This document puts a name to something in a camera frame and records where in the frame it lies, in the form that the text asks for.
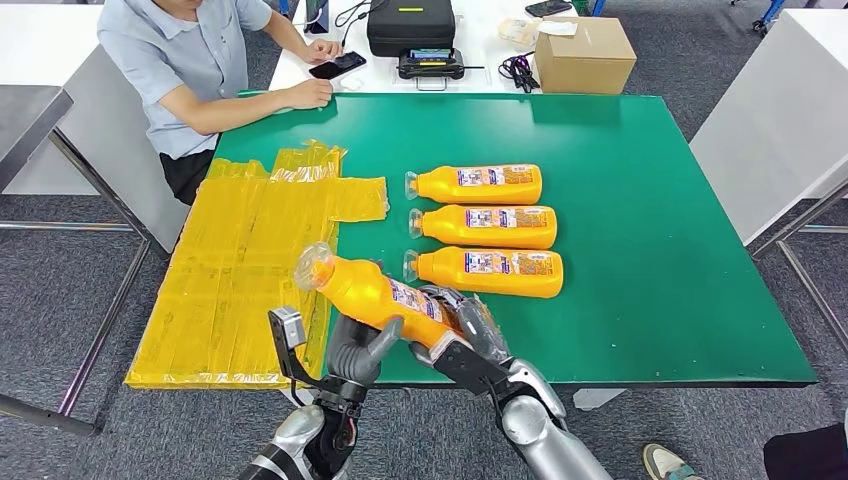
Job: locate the blue cart leg with caster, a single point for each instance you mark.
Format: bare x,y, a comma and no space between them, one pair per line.
770,10

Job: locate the person's right hand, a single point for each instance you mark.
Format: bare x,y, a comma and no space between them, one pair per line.
310,93

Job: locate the person's left forearm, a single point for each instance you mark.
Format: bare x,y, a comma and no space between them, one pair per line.
285,34

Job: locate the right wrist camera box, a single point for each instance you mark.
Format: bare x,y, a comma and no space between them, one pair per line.
467,368

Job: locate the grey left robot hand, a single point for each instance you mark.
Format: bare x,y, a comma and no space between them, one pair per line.
358,354

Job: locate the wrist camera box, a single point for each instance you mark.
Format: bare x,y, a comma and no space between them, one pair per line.
286,326
467,368

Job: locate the black phone on stand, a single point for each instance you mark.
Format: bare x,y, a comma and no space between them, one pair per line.
316,16

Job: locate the brown cardboard box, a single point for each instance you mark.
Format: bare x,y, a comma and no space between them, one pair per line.
583,60

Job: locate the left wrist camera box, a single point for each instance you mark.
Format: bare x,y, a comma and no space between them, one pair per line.
286,326

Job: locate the orange detergent bottle clear cap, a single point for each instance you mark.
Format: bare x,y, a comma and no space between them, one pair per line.
358,291
484,237
477,193
484,283

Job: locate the grey metal table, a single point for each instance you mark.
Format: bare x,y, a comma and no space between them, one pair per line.
26,126

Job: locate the small clear plastic lid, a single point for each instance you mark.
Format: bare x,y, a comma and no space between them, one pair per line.
351,84

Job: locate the black remote controller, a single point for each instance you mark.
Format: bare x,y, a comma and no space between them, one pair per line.
430,65

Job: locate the white tissue paper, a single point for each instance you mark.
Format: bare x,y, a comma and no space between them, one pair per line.
556,28

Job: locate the person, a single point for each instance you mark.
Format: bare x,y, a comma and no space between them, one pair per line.
172,66
802,457

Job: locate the yellow plastic-wrapped board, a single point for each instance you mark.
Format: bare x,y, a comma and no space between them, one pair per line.
232,298

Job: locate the person's left hand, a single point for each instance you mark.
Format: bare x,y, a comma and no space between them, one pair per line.
322,51

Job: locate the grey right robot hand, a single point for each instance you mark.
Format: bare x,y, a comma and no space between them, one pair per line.
480,324

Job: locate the black smartphone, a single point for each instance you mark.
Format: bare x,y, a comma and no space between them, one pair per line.
341,65
548,7

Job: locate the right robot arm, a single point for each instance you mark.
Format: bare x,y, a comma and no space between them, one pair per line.
550,437

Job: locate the black equipment case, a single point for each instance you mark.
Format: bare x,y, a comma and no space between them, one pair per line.
411,30

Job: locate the white table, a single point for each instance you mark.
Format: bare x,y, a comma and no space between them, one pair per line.
782,99
40,40

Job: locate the clear plastic bag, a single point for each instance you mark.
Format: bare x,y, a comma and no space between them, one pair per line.
518,31

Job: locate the person's right forearm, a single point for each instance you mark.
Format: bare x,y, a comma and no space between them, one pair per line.
225,109

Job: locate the green plastic crate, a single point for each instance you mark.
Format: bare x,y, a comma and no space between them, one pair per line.
582,5

